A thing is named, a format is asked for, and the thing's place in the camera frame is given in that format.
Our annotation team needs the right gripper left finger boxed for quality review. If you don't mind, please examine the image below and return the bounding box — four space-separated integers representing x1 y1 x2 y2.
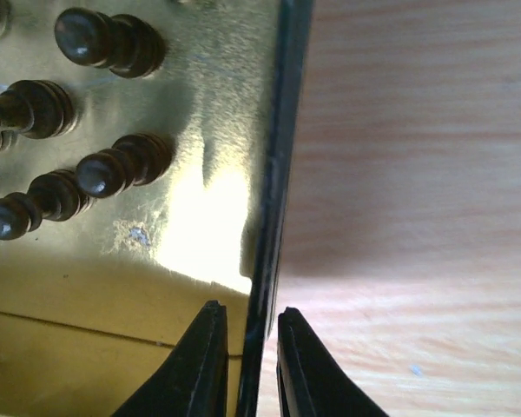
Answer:
114 301 228 416

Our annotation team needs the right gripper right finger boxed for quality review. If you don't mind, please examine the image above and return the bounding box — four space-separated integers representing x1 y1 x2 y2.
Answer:
277 308 386 417

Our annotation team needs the gold tin tray with pieces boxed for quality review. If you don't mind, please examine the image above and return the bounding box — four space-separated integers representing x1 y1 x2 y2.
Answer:
0 1 313 416

